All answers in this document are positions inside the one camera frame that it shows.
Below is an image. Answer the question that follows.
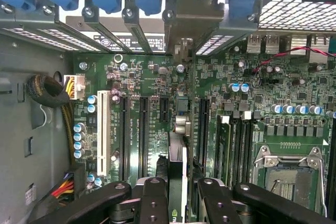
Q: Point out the metal slot cover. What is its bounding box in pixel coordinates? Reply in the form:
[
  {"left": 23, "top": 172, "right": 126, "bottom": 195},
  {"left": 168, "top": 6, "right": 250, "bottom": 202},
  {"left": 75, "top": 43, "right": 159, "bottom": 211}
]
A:
[
  {"left": 81, "top": 6, "right": 132, "bottom": 54},
  {"left": 195, "top": 11, "right": 260, "bottom": 57},
  {"left": 38, "top": 5, "right": 109, "bottom": 53},
  {"left": 0, "top": 3, "right": 78, "bottom": 52},
  {"left": 122, "top": 7, "right": 154, "bottom": 54}
]

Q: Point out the black grey PC case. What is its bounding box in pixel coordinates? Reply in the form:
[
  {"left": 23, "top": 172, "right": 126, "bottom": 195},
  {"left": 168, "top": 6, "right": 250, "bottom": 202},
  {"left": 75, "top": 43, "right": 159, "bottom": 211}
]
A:
[{"left": 0, "top": 0, "right": 336, "bottom": 224}]

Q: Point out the red and black wire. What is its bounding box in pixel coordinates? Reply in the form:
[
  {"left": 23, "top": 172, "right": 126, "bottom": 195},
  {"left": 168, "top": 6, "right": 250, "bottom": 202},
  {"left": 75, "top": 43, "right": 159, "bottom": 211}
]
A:
[{"left": 252, "top": 46, "right": 336, "bottom": 78}]

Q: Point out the metal locking lever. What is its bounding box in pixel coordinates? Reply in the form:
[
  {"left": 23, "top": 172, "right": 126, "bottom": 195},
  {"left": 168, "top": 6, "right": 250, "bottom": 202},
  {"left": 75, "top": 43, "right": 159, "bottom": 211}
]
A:
[
  {"left": 270, "top": 178, "right": 281, "bottom": 194},
  {"left": 318, "top": 152, "right": 329, "bottom": 218}
]

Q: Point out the white expansion slot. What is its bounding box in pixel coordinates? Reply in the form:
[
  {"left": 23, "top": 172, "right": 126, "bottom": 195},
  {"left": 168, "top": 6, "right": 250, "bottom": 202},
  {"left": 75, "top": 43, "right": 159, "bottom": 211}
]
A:
[{"left": 96, "top": 90, "right": 111, "bottom": 177}]

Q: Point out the installed green RAM stick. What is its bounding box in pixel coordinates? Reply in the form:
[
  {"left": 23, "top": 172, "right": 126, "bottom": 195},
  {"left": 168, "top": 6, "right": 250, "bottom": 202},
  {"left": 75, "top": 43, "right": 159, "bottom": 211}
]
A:
[{"left": 217, "top": 115, "right": 232, "bottom": 184}]

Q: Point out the green motherboard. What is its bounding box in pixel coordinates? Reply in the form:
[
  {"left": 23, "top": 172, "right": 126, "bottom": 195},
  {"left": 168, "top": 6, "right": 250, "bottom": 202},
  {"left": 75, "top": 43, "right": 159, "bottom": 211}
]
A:
[{"left": 72, "top": 32, "right": 336, "bottom": 224}]

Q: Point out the white power connector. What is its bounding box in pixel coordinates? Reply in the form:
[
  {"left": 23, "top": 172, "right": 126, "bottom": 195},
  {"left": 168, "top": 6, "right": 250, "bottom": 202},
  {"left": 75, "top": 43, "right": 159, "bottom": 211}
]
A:
[{"left": 64, "top": 74, "right": 87, "bottom": 101}]

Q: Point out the short black expansion slot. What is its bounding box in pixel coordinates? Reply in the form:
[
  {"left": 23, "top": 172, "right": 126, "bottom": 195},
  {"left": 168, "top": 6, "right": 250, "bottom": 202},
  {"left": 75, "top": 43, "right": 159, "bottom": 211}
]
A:
[{"left": 159, "top": 97, "right": 169, "bottom": 123}]

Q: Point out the black sleeved cable bundle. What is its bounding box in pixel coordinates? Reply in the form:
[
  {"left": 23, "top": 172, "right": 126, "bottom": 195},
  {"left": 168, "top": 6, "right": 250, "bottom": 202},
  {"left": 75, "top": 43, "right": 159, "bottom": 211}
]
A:
[{"left": 27, "top": 73, "right": 76, "bottom": 163}]

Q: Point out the red yellow wire bundle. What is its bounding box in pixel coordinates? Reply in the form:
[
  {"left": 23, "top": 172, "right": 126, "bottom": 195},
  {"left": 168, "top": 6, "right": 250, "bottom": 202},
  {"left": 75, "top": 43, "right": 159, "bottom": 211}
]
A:
[{"left": 50, "top": 172, "right": 76, "bottom": 205}]

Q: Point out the CPU socket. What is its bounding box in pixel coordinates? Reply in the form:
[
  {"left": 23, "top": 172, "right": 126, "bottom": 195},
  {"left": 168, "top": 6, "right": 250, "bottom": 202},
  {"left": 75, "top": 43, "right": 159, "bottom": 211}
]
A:
[{"left": 253, "top": 144, "right": 329, "bottom": 217}]

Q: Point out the silver USB port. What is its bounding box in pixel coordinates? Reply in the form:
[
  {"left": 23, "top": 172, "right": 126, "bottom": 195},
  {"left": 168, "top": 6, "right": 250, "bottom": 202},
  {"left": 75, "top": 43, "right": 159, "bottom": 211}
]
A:
[
  {"left": 264, "top": 34, "right": 281, "bottom": 54},
  {"left": 246, "top": 34, "right": 264, "bottom": 54}
]

